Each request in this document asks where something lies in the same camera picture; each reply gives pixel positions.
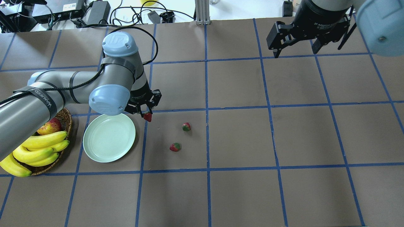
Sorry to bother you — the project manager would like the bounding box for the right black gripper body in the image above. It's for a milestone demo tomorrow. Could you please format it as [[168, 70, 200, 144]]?
[[290, 0, 351, 43]]

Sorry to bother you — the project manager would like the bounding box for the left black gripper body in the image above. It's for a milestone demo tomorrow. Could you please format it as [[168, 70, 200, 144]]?
[[124, 74, 163, 114]]

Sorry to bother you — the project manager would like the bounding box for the red strawberry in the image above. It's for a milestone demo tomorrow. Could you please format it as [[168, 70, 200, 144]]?
[[169, 143, 181, 152], [143, 112, 152, 122], [182, 122, 192, 131]]

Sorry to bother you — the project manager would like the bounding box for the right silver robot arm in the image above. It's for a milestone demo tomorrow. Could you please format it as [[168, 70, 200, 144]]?
[[266, 0, 404, 58]]

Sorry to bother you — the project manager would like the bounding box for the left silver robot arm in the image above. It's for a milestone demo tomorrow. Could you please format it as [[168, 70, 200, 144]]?
[[0, 28, 162, 159]]

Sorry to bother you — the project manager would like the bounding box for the pale green plate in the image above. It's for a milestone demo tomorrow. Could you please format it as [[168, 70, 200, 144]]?
[[82, 114, 136, 163]]

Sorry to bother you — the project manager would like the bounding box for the woven wicker basket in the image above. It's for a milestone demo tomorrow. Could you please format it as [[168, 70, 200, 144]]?
[[16, 107, 73, 176]]

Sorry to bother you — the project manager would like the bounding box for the red yellow apple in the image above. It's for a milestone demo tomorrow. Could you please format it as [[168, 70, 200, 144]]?
[[36, 118, 62, 135]]

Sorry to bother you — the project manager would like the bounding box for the yellow tape roll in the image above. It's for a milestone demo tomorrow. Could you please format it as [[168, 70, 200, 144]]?
[[140, 0, 158, 7]]

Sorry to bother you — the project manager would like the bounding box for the black power adapter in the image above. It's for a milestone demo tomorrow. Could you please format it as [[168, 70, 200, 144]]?
[[84, 1, 110, 25]]

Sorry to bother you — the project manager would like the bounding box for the yellow banana bunch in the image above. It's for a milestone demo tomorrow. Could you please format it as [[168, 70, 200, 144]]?
[[1, 131, 69, 177]]

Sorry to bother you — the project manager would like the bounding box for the aluminium frame post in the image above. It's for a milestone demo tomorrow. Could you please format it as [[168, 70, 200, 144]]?
[[195, 0, 211, 25]]

